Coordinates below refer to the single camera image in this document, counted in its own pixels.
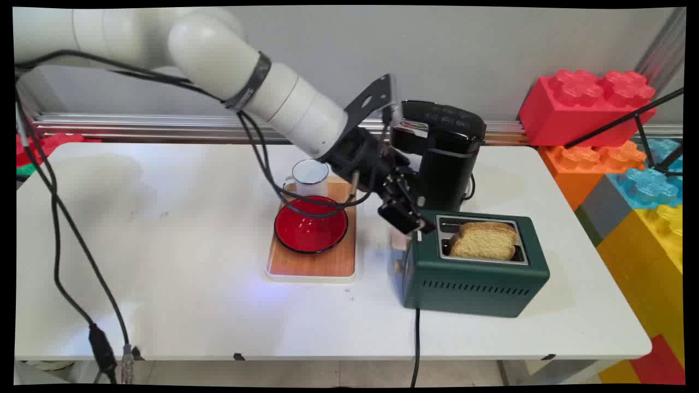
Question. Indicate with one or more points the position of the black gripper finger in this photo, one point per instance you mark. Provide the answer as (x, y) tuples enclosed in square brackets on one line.
[(404, 185), (401, 217)]

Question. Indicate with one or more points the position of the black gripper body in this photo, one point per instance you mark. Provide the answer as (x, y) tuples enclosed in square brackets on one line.
[(363, 153)]

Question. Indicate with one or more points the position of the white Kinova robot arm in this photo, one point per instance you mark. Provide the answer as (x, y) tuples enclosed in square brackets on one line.
[(207, 49)]

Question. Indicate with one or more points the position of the black coffee machine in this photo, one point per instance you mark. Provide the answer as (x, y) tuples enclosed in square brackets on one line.
[(445, 158)]

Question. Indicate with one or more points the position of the white enamel mug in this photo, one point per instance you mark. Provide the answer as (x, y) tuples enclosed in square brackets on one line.
[(311, 177)]

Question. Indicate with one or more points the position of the slice of toast bread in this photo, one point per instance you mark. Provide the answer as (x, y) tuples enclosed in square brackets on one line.
[(486, 240)]

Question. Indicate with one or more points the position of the wooden tray with white rim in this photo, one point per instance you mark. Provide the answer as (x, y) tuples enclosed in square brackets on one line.
[(327, 265)]

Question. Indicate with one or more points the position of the red bowl with black rim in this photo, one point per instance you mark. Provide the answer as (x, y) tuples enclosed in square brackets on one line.
[(310, 229)]

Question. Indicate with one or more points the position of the green two-slot toaster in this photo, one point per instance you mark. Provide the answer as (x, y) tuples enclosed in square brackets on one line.
[(475, 286)]

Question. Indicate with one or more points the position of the large orange toy brick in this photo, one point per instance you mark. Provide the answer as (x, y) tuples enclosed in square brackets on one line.
[(579, 169)]

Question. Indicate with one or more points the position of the large red toy brick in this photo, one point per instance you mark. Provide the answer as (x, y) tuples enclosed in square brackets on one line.
[(579, 112)]

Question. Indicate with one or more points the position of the large grey toy brick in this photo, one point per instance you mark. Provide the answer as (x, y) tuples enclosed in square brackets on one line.
[(603, 207)]

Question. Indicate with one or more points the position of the black tripod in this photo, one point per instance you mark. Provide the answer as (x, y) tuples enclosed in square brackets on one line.
[(641, 125)]

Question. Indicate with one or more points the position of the large light blue toy brick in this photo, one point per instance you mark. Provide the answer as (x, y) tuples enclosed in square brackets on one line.
[(650, 185)]

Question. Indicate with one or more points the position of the large yellow toy brick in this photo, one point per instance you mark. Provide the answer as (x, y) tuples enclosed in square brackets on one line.
[(650, 267)]

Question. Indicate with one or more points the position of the flat red toy brick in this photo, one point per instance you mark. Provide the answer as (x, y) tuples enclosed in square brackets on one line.
[(661, 363)]

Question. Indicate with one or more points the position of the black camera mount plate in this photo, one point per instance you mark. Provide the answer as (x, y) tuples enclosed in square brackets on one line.
[(372, 101)]

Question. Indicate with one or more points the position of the aluminium rail along wall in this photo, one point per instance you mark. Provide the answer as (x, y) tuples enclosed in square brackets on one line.
[(164, 126)]

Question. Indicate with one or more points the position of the aluminium vertical post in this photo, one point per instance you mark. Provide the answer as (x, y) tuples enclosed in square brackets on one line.
[(663, 46)]

